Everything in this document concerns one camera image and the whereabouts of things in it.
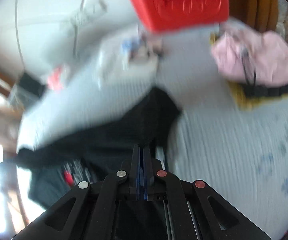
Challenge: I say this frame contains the white wall socket panel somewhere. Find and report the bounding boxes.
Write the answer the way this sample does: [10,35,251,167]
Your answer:
[68,0,107,27]

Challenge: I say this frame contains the wooden headboard frame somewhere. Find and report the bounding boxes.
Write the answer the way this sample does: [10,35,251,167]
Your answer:
[229,0,279,33]

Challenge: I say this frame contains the dark green gift box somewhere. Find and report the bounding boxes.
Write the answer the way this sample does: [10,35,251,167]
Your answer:
[8,72,47,111]

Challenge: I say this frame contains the red tissue pack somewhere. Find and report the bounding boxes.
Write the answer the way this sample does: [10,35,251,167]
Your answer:
[47,64,71,92]

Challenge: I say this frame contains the clear plastic bag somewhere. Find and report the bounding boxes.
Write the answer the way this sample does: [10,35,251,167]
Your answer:
[94,24,163,87]

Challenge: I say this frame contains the black garment under pink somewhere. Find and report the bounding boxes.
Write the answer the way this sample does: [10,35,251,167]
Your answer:
[240,83,288,98]

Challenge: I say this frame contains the light blue bed sheet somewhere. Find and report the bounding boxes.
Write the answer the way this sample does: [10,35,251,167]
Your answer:
[18,25,288,239]

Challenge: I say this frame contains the black printed t-shirt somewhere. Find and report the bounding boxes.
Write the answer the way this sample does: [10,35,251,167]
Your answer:
[15,87,180,209]

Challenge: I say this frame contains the red plastic carry case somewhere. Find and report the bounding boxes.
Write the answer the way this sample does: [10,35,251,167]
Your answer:
[130,0,229,33]

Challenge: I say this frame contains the mustard yellow garment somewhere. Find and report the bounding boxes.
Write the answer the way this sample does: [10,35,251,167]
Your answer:
[210,33,288,111]

